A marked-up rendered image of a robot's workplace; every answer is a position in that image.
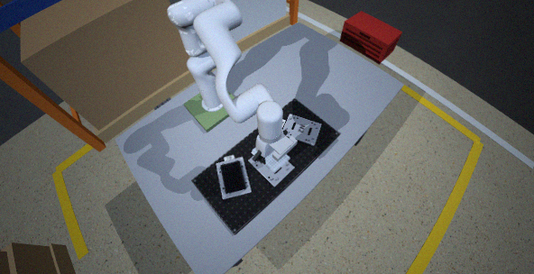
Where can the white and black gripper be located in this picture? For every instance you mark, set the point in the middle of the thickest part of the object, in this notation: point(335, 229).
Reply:
point(263, 148)

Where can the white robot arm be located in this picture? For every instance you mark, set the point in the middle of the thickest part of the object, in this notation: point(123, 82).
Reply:
point(211, 38)

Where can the black multi-well plate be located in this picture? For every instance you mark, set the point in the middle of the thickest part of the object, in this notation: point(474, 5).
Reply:
point(229, 173)

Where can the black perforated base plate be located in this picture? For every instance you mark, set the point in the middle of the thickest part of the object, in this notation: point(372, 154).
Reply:
point(236, 212)

